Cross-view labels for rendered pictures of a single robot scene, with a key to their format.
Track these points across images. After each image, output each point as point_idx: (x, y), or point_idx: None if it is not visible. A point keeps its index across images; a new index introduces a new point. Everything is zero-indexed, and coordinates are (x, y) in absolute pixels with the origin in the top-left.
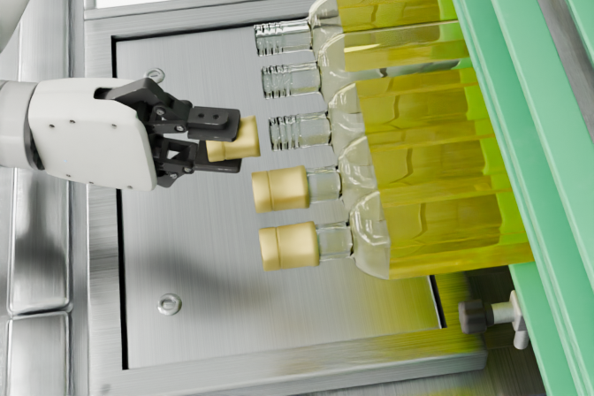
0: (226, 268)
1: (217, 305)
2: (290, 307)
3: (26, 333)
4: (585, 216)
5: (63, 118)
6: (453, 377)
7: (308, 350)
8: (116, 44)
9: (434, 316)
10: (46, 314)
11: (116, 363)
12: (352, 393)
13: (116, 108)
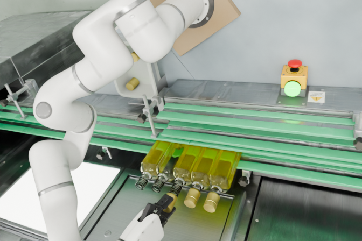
0: (187, 239)
1: None
2: (209, 228)
3: None
4: (260, 125)
5: (140, 234)
6: (245, 204)
7: (225, 228)
8: (86, 240)
9: (229, 197)
10: None
11: None
12: (239, 227)
13: (148, 217)
